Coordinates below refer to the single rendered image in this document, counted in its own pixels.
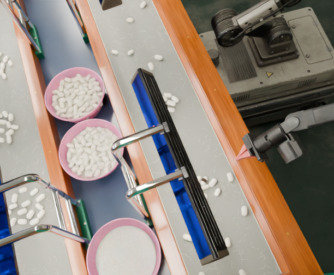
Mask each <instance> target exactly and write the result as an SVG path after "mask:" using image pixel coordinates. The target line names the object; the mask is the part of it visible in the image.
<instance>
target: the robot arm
mask: <svg viewBox="0 0 334 275"><path fill-rule="evenodd" d="M330 123H334V103H332V104H328V105H323V106H320V107H315V108H312V109H308V110H302V111H298V112H294V113H291V114H289V115H287V117H286V118H285V121H284V122H283V123H278V124H276V125H274V126H273V127H272V128H270V129H269V130H267V131H265V132H264V133H262V134H261V135H259V136H257V135H256V134H251V133H247V134H245V135H244V137H242V140H243V142H244V145H243V146H242V148H241V150H240V152H239V154H238V156H237V157H236V158H235V161H239V160H242V159H246V158H254V157H257V161H260V162H265V161H267V160H269V158H268V156H267V154H266V151H268V150H269V149H271V148H273V147H274V146H275V145H277V144H279V143H281V142H282V141H284V140H286V139H288V140H287V141H285V142H283V143H282V144H280V145H279V147H278V148H277V149H278V151H279V153H280V154H281V156H282V158H283V159H284V161H285V162H286V164H287V163H290V162H291V161H293V160H295V159H297V158H299V157H301V156H302V155H304V154H305V153H306V150H305V149H304V147H303V145H302V143H301V141H300V138H299V137H298V135H297V134H296V131H299V130H304V129H308V128H313V127H317V126H320V125H325V124H330Z"/></svg>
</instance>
